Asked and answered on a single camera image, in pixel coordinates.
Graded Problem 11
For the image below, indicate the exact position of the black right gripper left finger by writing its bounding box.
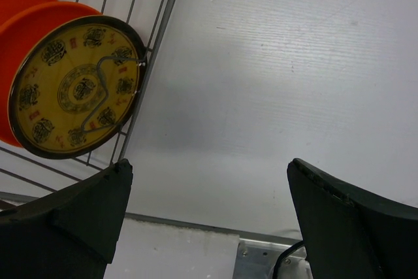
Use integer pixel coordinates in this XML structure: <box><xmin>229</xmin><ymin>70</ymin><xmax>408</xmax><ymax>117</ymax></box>
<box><xmin>1</xmin><ymin>159</ymin><xmax>133</xmax><ymax>278</ymax></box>

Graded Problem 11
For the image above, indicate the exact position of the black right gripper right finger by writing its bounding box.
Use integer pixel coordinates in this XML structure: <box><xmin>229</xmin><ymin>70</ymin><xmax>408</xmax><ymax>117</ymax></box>
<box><xmin>287</xmin><ymin>158</ymin><xmax>417</xmax><ymax>278</ymax></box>

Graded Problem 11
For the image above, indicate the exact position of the yellow patterned plate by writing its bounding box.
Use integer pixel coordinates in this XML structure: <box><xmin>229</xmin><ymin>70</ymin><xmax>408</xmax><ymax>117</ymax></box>
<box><xmin>7</xmin><ymin>15</ymin><xmax>147</xmax><ymax>159</ymax></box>

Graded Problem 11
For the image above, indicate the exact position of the black cable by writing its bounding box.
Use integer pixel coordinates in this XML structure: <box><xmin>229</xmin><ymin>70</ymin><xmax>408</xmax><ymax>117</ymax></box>
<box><xmin>273</xmin><ymin>240</ymin><xmax>306</xmax><ymax>279</ymax></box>

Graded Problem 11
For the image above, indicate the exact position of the metal mounting bracket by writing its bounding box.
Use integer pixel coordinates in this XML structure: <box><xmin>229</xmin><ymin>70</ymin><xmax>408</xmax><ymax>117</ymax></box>
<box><xmin>233</xmin><ymin>238</ymin><xmax>313</xmax><ymax>278</ymax></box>

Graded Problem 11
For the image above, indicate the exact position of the grey wire dish rack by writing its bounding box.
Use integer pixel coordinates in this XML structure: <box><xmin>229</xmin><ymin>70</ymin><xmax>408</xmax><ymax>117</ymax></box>
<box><xmin>1</xmin><ymin>0</ymin><xmax>176</xmax><ymax>197</ymax></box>

